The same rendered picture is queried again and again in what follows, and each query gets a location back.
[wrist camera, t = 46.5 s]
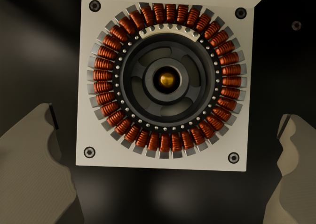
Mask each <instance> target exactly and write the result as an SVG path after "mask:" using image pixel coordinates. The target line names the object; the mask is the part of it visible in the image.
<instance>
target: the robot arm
mask: <svg viewBox="0 0 316 224"><path fill-rule="evenodd" d="M57 129H59V128H58V124H57V121H56V117H55V113H54V109H53V106H52V103H49V104H47V103H43V104H40V105H38V106H37V107H36V108H35V109H33V110H32V111H31V112H30V113H28V114H27V115H26V116H25V117H24V118H22V119H21V120H20V121H19V122H17V123H16V124H15V125H14V126H13V127H12V128H11V129H9V130H8V131H7V132H6V133H5V134H4V135H3V136H2V137H1V138H0V224H84V216H83V213H82V209H81V205H80V202H79V198H78V194H77V191H76V187H75V184H74V181H73V179H72V176H71V172H70V170H69V168H68V167H66V166H64V165H62V164H60V163H59V160H60V158H61V151H60V148H59V144H58V141H57V138H56V134H55V133H56V130H57ZM276 138H277V139H279V141H280V143H281V145H282V147H283V152H282V154H281V156H280V157H279V159H278V161H277V165H278V167H279V169H280V171H281V173H282V176H283V177H282V179H281V180H280V182H279V184H278V186H277V187H276V189H275V191H274V192H273V194H272V196H271V198H270V199H269V201H268V203H267V205H266V210H265V215H264V219H263V224H316V129H314V128H313V127H312V126H311V125H309V124H308V123H307V122H306V121H305V120H304V119H302V118H301V117H300V116H298V115H294V114H292V115H290V114H284V115H283V116H282V118H281V120H280V124H279V129H278V133H277V137H276Z"/></svg>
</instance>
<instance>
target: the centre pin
mask: <svg viewBox="0 0 316 224"><path fill-rule="evenodd" d="M178 84H179V77H178V74H177V73H176V72H175V71H174V70H173V69H170V68H162V69H160V70H159V71H157V73H156V74H155V76H154V86H155V88H156V89H157V90H158V91H159V92H161V93H165V94H169V93H171V92H173V91H174V90H175V89H176V88H177V87H178Z"/></svg>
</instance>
